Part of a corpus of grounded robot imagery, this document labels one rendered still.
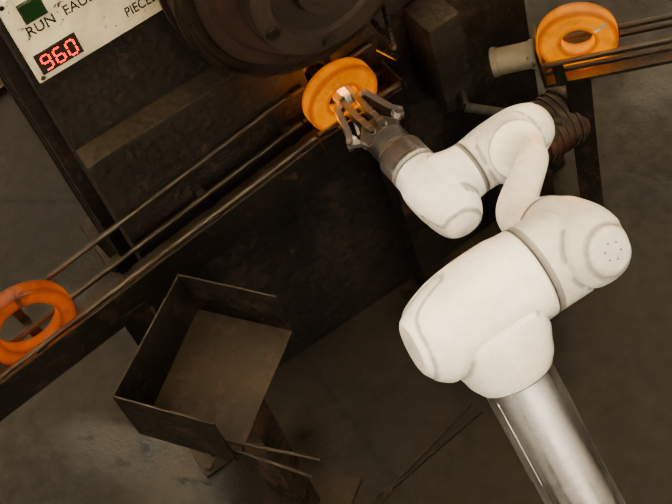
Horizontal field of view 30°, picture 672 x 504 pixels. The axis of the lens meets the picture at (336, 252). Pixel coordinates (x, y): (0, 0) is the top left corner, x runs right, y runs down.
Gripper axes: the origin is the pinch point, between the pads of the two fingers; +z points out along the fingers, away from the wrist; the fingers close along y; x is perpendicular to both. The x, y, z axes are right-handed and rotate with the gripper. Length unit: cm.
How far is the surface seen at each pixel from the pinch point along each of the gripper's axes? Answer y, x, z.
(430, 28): 20.5, 3.6, -2.5
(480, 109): 23.9, -16.3, -10.2
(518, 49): 34.1, -6.2, -10.6
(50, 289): -66, -3, -1
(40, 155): -52, -82, 111
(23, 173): -59, -82, 108
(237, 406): -49, -15, -37
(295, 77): -5.1, 1.6, 7.0
